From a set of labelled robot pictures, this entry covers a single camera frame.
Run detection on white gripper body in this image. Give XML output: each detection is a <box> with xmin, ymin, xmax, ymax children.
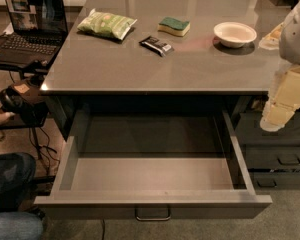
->
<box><xmin>279</xmin><ymin>1</ymin><xmax>300</xmax><ymax>64</ymax></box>

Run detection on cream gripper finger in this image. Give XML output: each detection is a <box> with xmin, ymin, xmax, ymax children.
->
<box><xmin>259</xmin><ymin>23</ymin><xmax>283</xmax><ymax>50</ymax></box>
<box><xmin>260</xmin><ymin>65</ymin><xmax>300</xmax><ymax>132</ymax></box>

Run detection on black rxbar chocolate wrapper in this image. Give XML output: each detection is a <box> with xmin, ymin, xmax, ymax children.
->
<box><xmin>139</xmin><ymin>36</ymin><xmax>174</xmax><ymax>57</ymax></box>

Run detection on black handheld controller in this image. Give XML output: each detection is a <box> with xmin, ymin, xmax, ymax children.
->
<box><xmin>0</xmin><ymin>88</ymin><xmax>33</xmax><ymax>114</ymax></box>

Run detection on open grey top drawer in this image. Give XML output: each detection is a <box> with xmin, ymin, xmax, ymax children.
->
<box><xmin>36</xmin><ymin>111</ymin><xmax>272</xmax><ymax>219</ymax></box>

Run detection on white bowl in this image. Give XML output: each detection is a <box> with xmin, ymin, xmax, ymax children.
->
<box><xmin>213</xmin><ymin>22</ymin><xmax>257</xmax><ymax>48</ymax></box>

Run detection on green yellow sponge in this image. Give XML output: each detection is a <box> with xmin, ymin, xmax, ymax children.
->
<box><xmin>157</xmin><ymin>17</ymin><xmax>190</xmax><ymax>37</ymax></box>

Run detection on green chip bag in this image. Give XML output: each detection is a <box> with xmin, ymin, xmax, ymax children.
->
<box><xmin>77</xmin><ymin>9</ymin><xmax>137</xmax><ymax>41</ymax></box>

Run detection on black laptop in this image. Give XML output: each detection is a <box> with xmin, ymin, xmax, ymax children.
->
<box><xmin>0</xmin><ymin>0</ymin><xmax>68</xmax><ymax>70</ymax></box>

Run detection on black device with label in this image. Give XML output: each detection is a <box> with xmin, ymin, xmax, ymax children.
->
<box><xmin>5</xmin><ymin>75</ymin><xmax>48</xmax><ymax>125</ymax></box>

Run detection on person leg blue jeans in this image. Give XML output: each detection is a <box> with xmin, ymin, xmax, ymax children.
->
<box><xmin>0</xmin><ymin>152</ymin><xmax>44</xmax><ymax>240</ymax></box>

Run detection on metal drawer handle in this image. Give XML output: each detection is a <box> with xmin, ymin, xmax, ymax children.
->
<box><xmin>135</xmin><ymin>208</ymin><xmax>171</xmax><ymax>222</ymax></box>

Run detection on black cables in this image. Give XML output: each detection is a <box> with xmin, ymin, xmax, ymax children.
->
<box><xmin>28</xmin><ymin>127</ymin><xmax>61</xmax><ymax>175</ymax></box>

